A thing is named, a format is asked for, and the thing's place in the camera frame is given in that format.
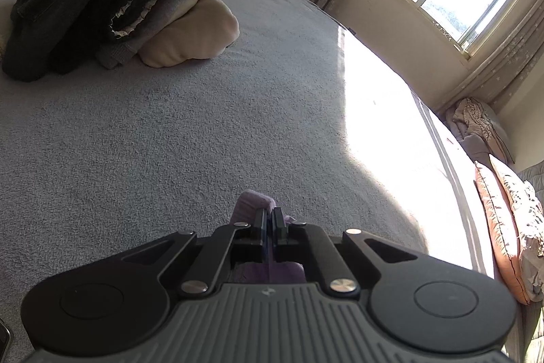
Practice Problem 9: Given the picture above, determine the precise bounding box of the grey patterned pillow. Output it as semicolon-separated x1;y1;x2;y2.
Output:
490;156;532;302

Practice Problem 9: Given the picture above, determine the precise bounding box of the cream folded garment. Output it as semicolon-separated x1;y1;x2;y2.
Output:
138;0;240;68

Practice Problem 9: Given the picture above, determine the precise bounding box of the grey folded sweater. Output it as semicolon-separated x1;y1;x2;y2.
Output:
97;0;187;69

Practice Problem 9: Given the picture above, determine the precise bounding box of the grey bed blanket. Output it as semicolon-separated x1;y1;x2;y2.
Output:
1;0;505;362

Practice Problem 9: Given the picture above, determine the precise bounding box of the orange pillow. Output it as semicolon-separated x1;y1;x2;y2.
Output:
475;161;531;305

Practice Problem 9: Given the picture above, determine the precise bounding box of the lavender purple garment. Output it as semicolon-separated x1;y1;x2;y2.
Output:
229;190;306;285

